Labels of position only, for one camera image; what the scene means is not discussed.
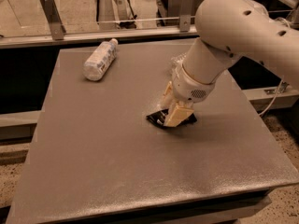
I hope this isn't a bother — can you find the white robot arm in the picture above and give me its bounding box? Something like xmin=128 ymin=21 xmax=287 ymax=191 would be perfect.
xmin=161 ymin=0 xmax=299 ymax=127

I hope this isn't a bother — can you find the grey metal rail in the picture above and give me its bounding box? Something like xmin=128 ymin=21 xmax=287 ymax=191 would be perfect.
xmin=0 ymin=25 xmax=197 ymax=49

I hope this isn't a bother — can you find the grey metal bracket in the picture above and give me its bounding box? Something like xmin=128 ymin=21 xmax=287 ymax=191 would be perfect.
xmin=179 ymin=0 xmax=193 ymax=32
xmin=39 ymin=0 xmax=66 ymax=40

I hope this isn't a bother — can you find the white cable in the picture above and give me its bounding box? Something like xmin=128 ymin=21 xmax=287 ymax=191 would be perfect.
xmin=257 ymin=16 xmax=299 ymax=118

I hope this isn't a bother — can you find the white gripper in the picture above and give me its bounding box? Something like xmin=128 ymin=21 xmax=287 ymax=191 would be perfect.
xmin=160 ymin=63 xmax=216 ymax=127

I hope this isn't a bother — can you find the white labelled plastic bottle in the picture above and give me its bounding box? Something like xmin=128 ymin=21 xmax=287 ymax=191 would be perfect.
xmin=83 ymin=38 xmax=118 ymax=81

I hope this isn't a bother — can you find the left grey metal bracket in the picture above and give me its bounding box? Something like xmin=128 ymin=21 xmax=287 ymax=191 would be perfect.
xmin=39 ymin=0 xmax=66 ymax=40

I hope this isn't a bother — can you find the black rxbar chocolate wrapper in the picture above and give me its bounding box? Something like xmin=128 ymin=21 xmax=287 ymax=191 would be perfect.
xmin=146 ymin=109 xmax=197 ymax=129

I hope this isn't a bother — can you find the right grey metal bracket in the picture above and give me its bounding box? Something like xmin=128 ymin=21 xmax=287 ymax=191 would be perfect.
xmin=179 ymin=0 xmax=193 ymax=32

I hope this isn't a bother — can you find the clear plastic water bottle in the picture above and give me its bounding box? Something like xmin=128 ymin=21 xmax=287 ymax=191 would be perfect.
xmin=170 ymin=53 xmax=187 ymax=73

